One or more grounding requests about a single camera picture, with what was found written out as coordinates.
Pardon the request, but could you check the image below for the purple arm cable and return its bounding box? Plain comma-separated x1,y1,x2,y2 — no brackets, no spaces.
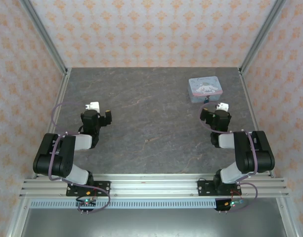
49,102,111,213
199,102,260,213

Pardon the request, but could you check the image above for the aluminium frame post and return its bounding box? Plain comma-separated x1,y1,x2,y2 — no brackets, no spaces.
239,0,288,75
19,0,68,75

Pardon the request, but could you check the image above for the grey metal panel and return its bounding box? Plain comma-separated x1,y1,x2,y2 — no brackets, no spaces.
6,197,300,237

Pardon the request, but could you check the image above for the grey slotted cable duct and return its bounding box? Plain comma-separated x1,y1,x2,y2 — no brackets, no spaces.
30,200,217,209

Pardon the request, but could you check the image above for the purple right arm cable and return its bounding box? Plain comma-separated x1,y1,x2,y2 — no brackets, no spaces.
199,102,260,213

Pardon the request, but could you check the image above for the aluminium mounting rail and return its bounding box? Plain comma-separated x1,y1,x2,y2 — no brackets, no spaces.
19,172,289,198

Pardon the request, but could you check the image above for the aluminium table side rail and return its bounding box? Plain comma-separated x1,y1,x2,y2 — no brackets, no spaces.
238,68,276,178
32,68,72,179

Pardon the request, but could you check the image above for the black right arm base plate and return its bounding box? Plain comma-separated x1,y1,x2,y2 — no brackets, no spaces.
197,179,242,197

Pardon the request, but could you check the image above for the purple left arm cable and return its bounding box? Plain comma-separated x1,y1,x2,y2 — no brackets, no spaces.
49,102,111,213

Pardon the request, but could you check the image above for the blue cartoon tin box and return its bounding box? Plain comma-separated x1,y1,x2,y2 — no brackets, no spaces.
188,76,224,104

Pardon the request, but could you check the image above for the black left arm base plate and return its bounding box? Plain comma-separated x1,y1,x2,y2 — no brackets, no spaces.
66,181,111,197

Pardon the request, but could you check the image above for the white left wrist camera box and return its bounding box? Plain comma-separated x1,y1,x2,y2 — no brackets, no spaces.
84,101,101,112

